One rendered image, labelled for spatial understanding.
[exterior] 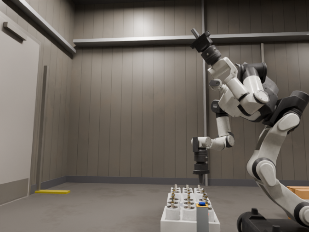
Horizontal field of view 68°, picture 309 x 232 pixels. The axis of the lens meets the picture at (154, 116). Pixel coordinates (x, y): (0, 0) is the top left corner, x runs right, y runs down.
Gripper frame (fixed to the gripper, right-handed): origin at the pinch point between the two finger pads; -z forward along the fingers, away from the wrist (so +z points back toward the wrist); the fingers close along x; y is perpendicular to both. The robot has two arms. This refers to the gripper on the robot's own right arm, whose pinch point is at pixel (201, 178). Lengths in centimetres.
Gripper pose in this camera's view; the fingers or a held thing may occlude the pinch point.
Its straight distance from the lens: 154.1
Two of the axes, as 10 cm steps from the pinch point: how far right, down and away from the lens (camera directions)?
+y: 6.0, -1.0, -7.9
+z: 0.0, -9.9, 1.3
